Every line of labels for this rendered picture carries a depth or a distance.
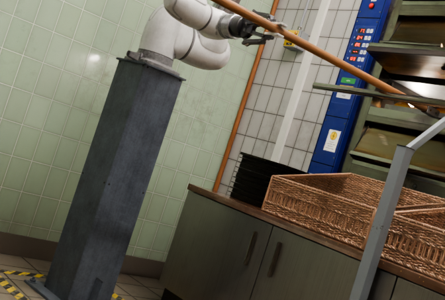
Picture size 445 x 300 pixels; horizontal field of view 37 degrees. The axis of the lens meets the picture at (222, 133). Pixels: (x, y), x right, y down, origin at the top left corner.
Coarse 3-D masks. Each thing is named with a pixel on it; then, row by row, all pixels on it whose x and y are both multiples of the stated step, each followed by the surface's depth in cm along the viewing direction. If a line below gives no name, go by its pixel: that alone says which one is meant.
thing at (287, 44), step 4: (292, 32) 351; (300, 32) 348; (304, 32) 349; (300, 36) 348; (304, 36) 350; (284, 40) 355; (284, 44) 353; (288, 44) 351; (292, 44) 348; (288, 48) 355; (292, 48) 352; (296, 48) 348; (300, 48) 349
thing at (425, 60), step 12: (372, 48) 296; (384, 48) 290; (396, 48) 285; (384, 60) 298; (396, 60) 292; (408, 60) 286; (420, 60) 280; (432, 60) 274; (444, 60) 268; (396, 72) 304; (408, 72) 298; (420, 72) 291; (432, 72) 285; (444, 72) 279
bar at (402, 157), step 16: (368, 96) 261; (384, 96) 254; (400, 96) 248; (416, 96) 243; (432, 128) 221; (416, 144) 216; (400, 160) 213; (400, 176) 213; (384, 192) 214; (400, 192) 214; (384, 208) 212; (384, 224) 212; (368, 240) 214; (384, 240) 213; (368, 256) 212; (368, 272) 211; (352, 288) 213; (368, 288) 212
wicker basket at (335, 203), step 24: (288, 192) 261; (312, 192) 252; (336, 192) 296; (360, 192) 290; (408, 192) 274; (288, 216) 258; (312, 216) 249; (336, 216) 240; (360, 216) 233; (360, 240) 229
